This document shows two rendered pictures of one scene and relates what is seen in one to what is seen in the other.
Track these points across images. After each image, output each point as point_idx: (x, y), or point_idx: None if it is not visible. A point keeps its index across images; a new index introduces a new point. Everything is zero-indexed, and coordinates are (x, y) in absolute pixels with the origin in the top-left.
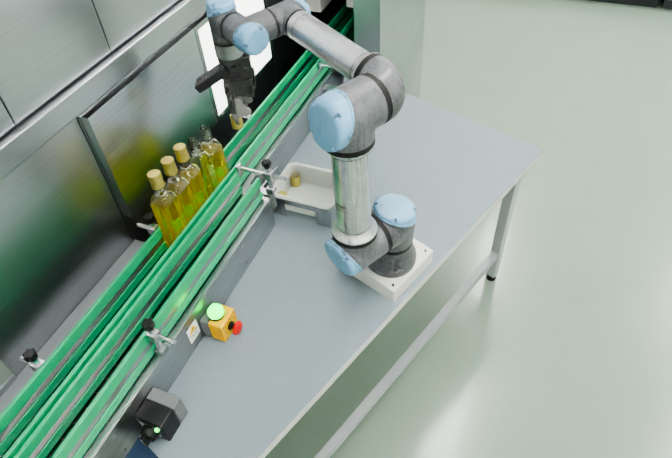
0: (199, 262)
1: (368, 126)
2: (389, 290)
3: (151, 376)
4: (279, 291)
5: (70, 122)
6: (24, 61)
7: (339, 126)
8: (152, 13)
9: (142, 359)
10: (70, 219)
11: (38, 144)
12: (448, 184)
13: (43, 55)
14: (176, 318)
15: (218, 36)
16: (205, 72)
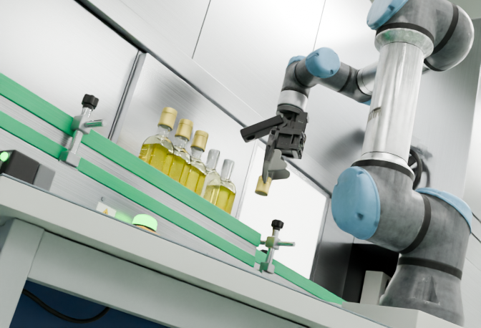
0: (163, 175)
1: (429, 6)
2: (410, 311)
3: (38, 157)
4: None
5: (132, 48)
6: None
7: None
8: (232, 89)
9: (46, 137)
10: (65, 100)
11: (107, 11)
12: None
13: None
14: (101, 177)
15: (289, 80)
16: (244, 185)
